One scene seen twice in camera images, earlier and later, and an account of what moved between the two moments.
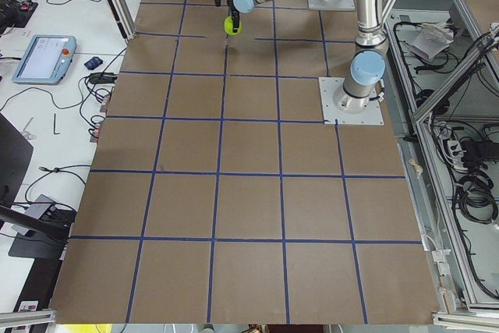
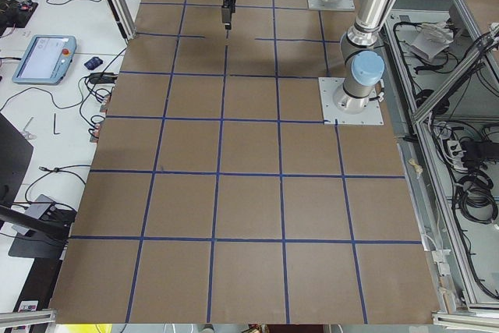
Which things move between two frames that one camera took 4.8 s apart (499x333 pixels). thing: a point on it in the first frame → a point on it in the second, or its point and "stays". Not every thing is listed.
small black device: [93, 62] stays
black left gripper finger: [235, 17] → [226, 16]
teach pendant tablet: [45, 59] stays
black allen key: [55, 133] stays
